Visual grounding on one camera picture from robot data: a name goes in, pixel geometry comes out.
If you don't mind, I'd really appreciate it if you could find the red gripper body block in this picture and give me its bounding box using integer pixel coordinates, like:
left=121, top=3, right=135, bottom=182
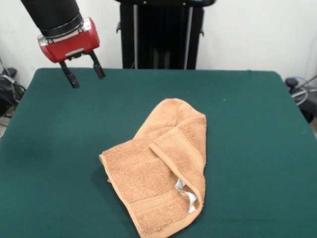
left=37, top=16, right=101, bottom=64

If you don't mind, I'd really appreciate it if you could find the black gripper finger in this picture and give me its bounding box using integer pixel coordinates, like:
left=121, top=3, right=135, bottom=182
left=58, top=61, right=80, bottom=89
left=89, top=51, right=106, bottom=80

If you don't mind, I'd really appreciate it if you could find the tan terry towel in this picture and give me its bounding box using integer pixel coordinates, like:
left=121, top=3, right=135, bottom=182
left=98, top=98, right=208, bottom=238

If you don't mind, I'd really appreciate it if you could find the dark green table cloth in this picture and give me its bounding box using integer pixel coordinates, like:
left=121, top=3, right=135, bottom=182
left=0, top=67, right=317, bottom=238

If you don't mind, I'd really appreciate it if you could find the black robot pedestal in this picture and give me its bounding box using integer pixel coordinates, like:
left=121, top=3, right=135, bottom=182
left=115, top=0, right=215, bottom=70

